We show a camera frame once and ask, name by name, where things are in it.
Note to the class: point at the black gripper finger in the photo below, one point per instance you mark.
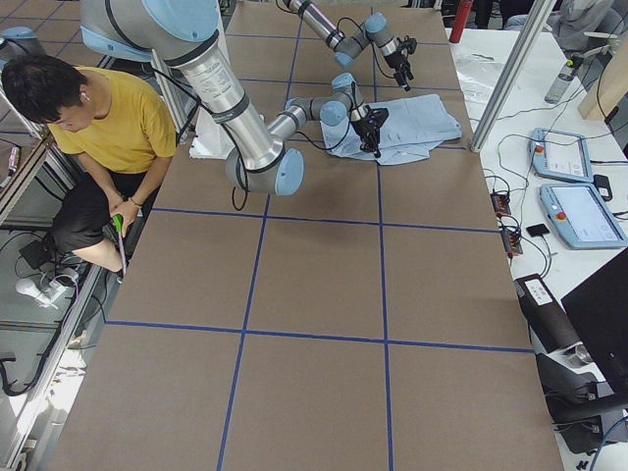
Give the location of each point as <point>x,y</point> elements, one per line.
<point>403,77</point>
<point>370,145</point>

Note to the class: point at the red bottle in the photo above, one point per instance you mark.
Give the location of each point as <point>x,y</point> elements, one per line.
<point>460,20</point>

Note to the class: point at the aluminium frame post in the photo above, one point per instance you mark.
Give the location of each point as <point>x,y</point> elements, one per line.
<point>516,60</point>

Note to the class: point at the person in yellow shirt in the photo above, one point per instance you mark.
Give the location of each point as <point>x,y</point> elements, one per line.
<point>118,128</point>

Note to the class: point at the white camera pole base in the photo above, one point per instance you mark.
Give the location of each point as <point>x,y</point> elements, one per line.
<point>210,140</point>

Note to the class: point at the lower blue teach pendant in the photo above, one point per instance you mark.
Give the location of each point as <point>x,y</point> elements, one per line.
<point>580,216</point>

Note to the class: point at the light blue button shirt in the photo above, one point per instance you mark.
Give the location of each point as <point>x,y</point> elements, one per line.
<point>415,126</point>

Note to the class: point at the clear water bottle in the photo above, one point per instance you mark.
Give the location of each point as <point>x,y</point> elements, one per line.
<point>564,78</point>

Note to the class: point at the black monitor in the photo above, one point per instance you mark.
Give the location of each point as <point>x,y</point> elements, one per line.
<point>597,310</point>

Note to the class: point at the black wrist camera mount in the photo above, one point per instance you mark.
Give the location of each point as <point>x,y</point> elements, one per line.
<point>406,45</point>
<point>377,117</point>

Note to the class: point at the blue teach pendant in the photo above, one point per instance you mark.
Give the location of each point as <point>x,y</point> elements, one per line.
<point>580,216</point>
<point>560,155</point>

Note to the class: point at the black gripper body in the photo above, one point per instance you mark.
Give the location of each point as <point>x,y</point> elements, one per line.
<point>396,64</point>
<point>363,128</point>

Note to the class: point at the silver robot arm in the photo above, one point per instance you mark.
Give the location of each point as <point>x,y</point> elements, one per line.
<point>348,39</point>
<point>185,35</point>

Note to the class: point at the upper blue teach pendant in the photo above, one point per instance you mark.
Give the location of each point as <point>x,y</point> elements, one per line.
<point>560,155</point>

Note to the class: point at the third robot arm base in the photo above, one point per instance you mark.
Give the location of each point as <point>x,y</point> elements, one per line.
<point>18,41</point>

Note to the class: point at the small black device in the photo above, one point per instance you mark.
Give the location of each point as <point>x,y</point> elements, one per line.
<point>539,230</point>

